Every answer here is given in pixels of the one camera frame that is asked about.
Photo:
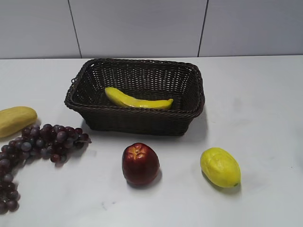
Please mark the yellow banana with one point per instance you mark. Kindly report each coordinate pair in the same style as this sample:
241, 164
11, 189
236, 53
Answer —
123, 100

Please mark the dark brown wicker basket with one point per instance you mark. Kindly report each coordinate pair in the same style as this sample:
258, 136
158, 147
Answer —
142, 79

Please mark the red apple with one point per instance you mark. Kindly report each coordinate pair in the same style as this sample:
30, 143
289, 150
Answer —
140, 164

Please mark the yellow lemon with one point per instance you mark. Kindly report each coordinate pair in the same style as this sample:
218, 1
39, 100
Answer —
220, 168

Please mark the purple grape bunch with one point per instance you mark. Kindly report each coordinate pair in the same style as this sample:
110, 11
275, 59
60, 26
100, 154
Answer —
52, 143

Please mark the yellow mango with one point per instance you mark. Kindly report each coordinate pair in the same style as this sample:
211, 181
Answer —
16, 118

